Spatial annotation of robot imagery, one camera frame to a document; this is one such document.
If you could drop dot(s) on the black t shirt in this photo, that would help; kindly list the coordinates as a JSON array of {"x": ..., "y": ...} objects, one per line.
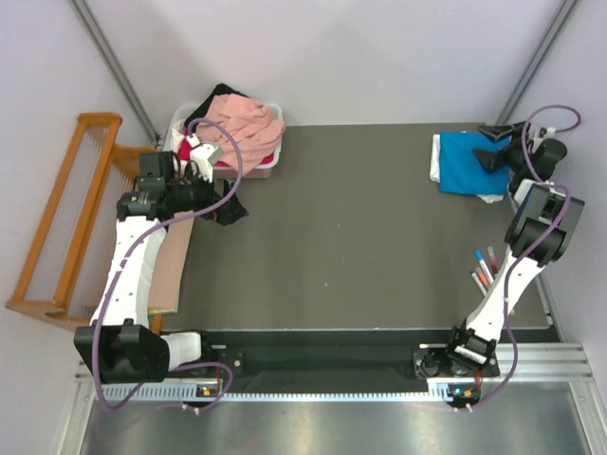
[{"x": 219, "y": 90}]

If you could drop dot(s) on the pink cardboard sheet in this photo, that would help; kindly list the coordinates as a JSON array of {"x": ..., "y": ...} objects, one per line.
[{"x": 169, "y": 266}]

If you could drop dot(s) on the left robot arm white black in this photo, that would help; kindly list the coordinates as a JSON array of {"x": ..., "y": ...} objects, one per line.
[{"x": 117, "y": 345}]

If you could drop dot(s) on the blue t shirt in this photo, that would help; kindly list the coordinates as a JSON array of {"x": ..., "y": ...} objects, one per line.
[{"x": 460, "y": 172}]

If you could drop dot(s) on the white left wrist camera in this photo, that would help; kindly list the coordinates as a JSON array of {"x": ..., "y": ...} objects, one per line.
[{"x": 206, "y": 173}]

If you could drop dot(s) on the red t shirt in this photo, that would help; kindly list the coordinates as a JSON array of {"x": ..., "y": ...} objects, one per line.
[{"x": 185, "y": 151}]

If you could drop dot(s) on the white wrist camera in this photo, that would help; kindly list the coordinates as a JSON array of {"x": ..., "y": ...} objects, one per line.
[
  {"x": 544, "y": 133},
  {"x": 206, "y": 173}
]

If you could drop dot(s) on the white slotted cable duct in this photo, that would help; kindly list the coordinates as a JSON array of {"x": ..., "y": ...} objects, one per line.
[{"x": 205, "y": 391}]

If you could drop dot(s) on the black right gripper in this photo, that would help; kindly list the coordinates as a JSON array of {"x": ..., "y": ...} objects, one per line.
[{"x": 494, "y": 161}]

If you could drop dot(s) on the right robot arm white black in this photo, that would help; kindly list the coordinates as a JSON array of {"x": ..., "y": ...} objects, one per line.
[{"x": 540, "y": 232}]

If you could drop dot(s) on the markers on table edge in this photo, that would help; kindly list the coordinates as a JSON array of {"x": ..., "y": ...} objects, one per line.
[{"x": 482, "y": 275}]

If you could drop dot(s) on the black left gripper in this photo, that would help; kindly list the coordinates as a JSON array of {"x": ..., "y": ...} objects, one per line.
[{"x": 218, "y": 201}]

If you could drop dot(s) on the pink t shirt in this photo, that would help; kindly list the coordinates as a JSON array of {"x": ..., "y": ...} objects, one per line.
[{"x": 251, "y": 124}]

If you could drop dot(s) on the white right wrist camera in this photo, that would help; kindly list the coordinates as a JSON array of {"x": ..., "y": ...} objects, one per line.
[{"x": 544, "y": 133}]

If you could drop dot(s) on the wooden drying rack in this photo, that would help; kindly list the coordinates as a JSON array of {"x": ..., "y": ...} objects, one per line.
[{"x": 64, "y": 275}]

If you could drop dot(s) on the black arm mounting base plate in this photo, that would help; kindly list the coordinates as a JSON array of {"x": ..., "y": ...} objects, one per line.
[{"x": 421, "y": 353}]

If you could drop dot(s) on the folded white t shirts stack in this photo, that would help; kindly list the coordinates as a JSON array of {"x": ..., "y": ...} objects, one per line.
[{"x": 435, "y": 171}]

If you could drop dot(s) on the white plastic laundry bin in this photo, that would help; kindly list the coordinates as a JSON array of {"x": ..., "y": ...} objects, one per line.
[{"x": 263, "y": 170}]

